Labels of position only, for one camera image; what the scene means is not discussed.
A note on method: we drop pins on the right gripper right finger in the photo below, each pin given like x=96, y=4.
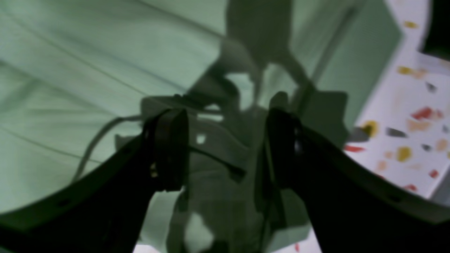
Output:
x=351, y=209

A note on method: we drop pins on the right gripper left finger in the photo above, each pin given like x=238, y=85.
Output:
x=104, y=211

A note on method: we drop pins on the light green T-shirt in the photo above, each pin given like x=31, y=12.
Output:
x=80, y=78

